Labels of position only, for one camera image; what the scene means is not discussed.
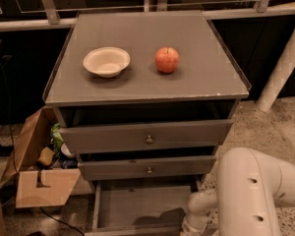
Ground yellow sponge in box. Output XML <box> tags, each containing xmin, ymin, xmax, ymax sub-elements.
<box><xmin>37</xmin><ymin>147</ymin><xmax>54</xmax><ymax>166</ymax></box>

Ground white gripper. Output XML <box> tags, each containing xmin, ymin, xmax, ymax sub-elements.
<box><xmin>180</xmin><ymin>219</ymin><xmax>204</xmax><ymax>236</ymax></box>

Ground metal window railing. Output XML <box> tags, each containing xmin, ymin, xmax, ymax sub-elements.
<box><xmin>0</xmin><ymin>0</ymin><xmax>295</xmax><ymax>33</ymax></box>

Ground white paper bowl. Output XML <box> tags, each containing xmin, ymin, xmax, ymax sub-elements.
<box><xmin>83</xmin><ymin>47</ymin><xmax>131</xmax><ymax>78</ymax></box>

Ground white diagonal pole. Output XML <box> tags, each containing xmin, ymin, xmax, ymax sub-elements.
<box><xmin>256</xmin><ymin>29</ymin><xmax>295</xmax><ymax>112</ymax></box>

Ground green bag in box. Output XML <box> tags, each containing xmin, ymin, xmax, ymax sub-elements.
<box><xmin>50</xmin><ymin>123</ymin><xmax>64</xmax><ymax>151</ymax></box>

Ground grey bottom drawer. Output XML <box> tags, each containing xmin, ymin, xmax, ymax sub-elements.
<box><xmin>86</xmin><ymin>176</ymin><xmax>201</xmax><ymax>236</ymax></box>

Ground grey middle drawer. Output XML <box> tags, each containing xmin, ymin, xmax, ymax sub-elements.
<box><xmin>79</xmin><ymin>155</ymin><xmax>216</xmax><ymax>181</ymax></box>

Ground grey drawer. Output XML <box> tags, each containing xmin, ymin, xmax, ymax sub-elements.
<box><xmin>79</xmin><ymin>155</ymin><xmax>216</xmax><ymax>181</ymax></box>
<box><xmin>61</xmin><ymin>119</ymin><xmax>233</xmax><ymax>153</ymax></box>
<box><xmin>86</xmin><ymin>176</ymin><xmax>201</xmax><ymax>236</ymax></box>

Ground grey top drawer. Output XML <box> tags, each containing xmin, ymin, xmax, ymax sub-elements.
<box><xmin>61</xmin><ymin>119</ymin><xmax>233</xmax><ymax>153</ymax></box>

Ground grey drawer cabinet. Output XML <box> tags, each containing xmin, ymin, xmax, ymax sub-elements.
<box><xmin>42</xmin><ymin>10</ymin><xmax>253</xmax><ymax>236</ymax></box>

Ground red apple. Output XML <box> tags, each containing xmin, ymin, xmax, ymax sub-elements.
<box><xmin>154</xmin><ymin>47</ymin><xmax>179</xmax><ymax>74</ymax></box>

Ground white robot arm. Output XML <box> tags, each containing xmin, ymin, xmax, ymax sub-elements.
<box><xmin>180</xmin><ymin>147</ymin><xmax>295</xmax><ymax>236</ymax></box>

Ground black floor cable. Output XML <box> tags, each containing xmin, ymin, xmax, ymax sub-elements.
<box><xmin>38</xmin><ymin>206</ymin><xmax>87</xmax><ymax>236</ymax></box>

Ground open cardboard box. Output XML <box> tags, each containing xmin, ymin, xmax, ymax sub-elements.
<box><xmin>1</xmin><ymin>107</ymin><xmax>92</xmax><ymax>208</ymax></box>

